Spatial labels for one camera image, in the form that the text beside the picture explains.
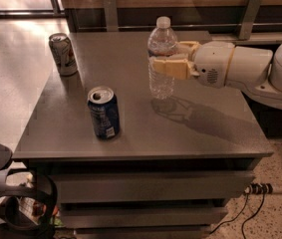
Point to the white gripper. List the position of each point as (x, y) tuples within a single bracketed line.
[(211, 65)]

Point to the clear plastic water bottle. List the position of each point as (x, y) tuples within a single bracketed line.
[(161, 43)]

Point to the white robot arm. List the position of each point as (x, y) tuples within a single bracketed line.
[(255, 72)]

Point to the blue pepsi can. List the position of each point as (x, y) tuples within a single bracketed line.
[(103, 105)]

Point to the white silver soda can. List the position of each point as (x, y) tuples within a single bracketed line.
[(63, 54)]

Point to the grey drawer cabinet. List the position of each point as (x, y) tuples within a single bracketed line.
[(171, 169)]

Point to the white power strip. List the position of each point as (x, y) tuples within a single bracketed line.
[(263, 188)]

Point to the colourful items under chair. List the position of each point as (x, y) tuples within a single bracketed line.
[(40, 208)]

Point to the black office chair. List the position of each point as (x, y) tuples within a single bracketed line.
[(13, 224)]

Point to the right metal wall bracket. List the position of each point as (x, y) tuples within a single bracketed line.
[(248, 18)]

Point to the metal wall bracket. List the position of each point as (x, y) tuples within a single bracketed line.
[(248, 18), (111, 15)]

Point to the left metal wall bracket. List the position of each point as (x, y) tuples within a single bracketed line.
[(111, 15)]

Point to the horizontal metal rail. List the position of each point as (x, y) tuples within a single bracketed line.
[(213, 28)]

